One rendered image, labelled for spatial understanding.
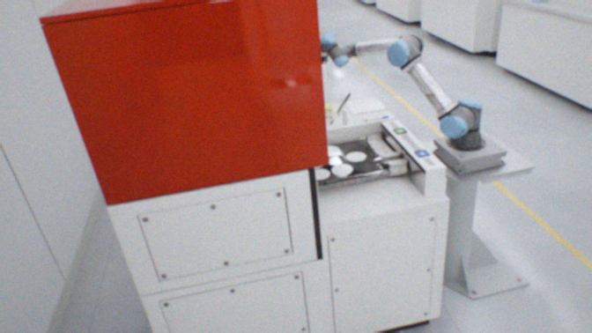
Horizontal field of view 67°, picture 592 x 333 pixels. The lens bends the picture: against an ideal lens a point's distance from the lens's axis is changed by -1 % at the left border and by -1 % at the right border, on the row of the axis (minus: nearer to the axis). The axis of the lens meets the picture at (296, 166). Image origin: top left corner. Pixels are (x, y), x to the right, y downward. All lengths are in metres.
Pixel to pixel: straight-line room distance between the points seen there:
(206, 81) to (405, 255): 1.27
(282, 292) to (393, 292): 0.68
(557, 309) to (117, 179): 2.32
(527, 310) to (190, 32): 2.26
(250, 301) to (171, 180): 0.62
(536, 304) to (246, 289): 1.70
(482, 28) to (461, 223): 4.51
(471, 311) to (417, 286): 0.50
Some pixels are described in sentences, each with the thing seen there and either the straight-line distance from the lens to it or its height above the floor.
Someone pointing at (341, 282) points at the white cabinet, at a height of 0.48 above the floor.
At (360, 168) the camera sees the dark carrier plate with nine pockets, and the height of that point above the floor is 0.90.
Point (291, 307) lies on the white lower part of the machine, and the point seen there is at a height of 0.61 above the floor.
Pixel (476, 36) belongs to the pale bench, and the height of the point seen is 0.30.
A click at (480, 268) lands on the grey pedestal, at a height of 0.01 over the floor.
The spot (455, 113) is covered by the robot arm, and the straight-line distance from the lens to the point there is 2.17.
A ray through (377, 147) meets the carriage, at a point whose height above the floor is 0.88.
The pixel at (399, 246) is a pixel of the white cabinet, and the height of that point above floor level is 0.62.
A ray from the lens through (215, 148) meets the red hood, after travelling 1.44.
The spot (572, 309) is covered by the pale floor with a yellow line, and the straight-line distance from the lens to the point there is 2.91.
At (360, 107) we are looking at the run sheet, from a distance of 2.65.
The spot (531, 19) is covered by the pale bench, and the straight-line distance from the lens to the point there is 5.75.
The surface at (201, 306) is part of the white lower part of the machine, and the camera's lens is 1.83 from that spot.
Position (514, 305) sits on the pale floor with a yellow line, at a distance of 2.83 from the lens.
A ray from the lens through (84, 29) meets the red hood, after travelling 1.36.
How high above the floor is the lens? 1.98
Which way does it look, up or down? 29 degrees down
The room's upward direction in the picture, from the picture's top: 6 degrees counter-clockwise
